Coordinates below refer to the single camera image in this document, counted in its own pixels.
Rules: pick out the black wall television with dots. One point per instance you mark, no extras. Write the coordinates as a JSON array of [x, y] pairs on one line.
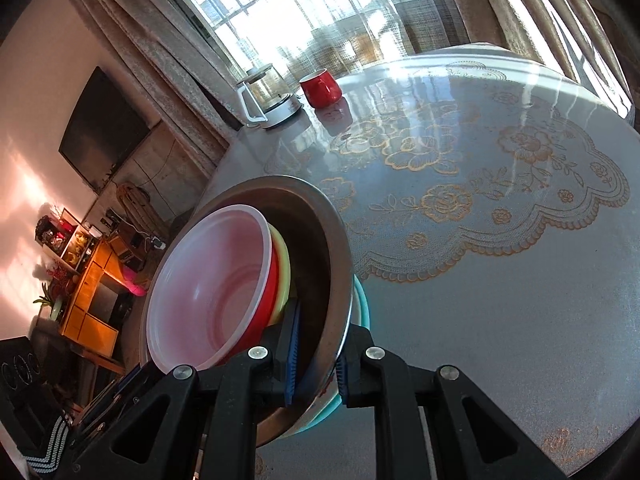
[[100, 130]]

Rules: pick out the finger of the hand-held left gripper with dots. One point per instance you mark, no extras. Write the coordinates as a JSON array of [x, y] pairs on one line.
[[125, 385]]

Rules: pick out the white glass electric kettle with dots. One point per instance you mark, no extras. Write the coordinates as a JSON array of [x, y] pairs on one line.
[[280, 110]]

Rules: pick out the yellow plastic bowl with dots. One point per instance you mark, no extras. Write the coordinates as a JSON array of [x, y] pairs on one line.
[[282, 270]]

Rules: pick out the barred window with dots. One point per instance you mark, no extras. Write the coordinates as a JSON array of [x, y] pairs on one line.
[[240, 10]]

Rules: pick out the beige velvet curtain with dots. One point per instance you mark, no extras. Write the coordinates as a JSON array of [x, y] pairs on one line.
[[165, 60], [500, 10]]

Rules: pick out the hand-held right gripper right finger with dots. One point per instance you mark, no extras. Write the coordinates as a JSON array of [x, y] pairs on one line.
[[342, 375]]

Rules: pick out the red plastic bowl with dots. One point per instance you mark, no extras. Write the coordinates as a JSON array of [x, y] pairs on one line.
[[215, 285]]

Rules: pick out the gold lace table mat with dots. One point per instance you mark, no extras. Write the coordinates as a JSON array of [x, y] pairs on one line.
[[450, 200]]

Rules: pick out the green potted plant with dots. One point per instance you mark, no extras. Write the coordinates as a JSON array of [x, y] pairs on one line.
[[47, 302]]

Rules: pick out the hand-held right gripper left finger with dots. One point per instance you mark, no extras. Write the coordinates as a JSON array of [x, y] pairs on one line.
[[291, 355]]

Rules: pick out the teal plastic plate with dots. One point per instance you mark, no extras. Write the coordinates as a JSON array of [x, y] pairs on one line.
[[362, 305]]

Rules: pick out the pink plastic container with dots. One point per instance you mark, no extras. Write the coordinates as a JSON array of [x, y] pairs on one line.
[[134, 285]]

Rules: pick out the red mug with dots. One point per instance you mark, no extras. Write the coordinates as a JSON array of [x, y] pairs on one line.
[[320, 91]]

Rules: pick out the stainless steel bowl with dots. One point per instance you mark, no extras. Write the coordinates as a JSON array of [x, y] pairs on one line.
[[315, 260]]

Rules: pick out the orange wooden cabinet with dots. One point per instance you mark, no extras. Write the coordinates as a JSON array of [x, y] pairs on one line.
[[90, 285]]

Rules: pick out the wooden display shelf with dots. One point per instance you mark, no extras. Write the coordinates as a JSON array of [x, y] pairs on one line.
[[70, 250]]

